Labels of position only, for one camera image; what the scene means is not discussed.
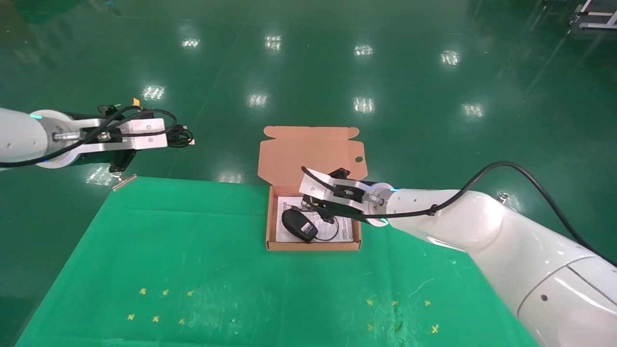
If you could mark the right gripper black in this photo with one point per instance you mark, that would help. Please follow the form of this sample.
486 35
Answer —
354 215

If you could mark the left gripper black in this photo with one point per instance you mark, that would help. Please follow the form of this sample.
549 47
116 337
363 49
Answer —
123 159

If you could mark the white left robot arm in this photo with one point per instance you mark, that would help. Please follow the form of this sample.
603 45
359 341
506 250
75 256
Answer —
19 137

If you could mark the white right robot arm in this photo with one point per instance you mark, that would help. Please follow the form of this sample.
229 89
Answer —
482 226

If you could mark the brown cardboard mailer box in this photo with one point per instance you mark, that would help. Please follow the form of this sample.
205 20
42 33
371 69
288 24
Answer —
308 154

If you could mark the metal binder clip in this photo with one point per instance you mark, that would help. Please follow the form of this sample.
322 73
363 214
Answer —
124 182
503 196

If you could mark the white printed instruction sheet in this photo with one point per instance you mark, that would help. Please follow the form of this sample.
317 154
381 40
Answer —
348 231

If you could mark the green tablecloth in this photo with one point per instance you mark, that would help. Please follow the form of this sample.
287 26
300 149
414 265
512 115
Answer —
193 231

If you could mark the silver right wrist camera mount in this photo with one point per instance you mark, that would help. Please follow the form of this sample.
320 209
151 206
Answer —
318 185

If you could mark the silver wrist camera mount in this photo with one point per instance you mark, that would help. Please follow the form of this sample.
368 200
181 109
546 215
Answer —
318 185
144 127

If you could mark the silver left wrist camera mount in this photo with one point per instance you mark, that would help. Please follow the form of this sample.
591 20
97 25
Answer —
144 127

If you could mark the white metal table frame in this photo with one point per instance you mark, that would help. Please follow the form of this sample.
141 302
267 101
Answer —
597 25

